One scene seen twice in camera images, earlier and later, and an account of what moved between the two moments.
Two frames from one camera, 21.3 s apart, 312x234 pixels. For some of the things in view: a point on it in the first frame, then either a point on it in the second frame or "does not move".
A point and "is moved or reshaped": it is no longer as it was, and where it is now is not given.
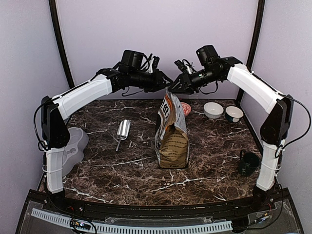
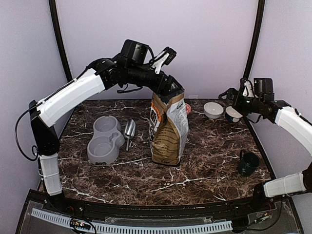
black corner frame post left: (53, 16) does not move
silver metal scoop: (123, 131) -> (129, 130)
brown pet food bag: (171, 135) is moved or reshaped
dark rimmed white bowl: (233, 114) does not move
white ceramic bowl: (213, 110) does not move
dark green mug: (249, 163) does not move
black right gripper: (187, 87) -> (232, 91)
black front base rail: (264, 202) does not move
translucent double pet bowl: (73, 152) -> (107, 139)
